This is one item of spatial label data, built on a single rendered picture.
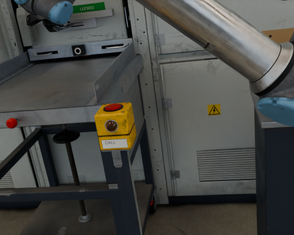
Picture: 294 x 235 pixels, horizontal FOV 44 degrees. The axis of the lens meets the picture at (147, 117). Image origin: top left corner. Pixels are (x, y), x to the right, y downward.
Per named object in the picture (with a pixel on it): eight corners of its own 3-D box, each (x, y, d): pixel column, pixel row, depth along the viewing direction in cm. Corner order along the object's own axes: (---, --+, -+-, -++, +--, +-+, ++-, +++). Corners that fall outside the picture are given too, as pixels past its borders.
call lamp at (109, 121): (118, 134, 87) (115, 120, 85) (104, 134, 87) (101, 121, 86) (119, 131, 88) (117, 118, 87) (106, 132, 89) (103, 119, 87)
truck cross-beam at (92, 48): (133, 50, 176) (132, 38, 174) (30, 60, 185) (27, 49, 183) (135, 48, 180) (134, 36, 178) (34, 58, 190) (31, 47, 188)
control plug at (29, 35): (32, 45, 172) (24, 7, 165) (23, 46, 172) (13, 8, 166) (39, 42, 179) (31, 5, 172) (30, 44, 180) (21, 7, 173)
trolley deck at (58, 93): (110, 120, 113) (107, 102, 111) (-66, 133, 124) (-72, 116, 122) (143, 66, 175) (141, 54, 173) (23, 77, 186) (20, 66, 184)
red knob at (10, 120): (15, 129, 113) (12, 120, 112) (6, 129, 114) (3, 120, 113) (22, 123, 118) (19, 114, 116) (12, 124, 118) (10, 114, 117)
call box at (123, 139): (131, 150, 89) (125, 112, 86) (100, 152, 91) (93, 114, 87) (137, 136, 97) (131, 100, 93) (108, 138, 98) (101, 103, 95)
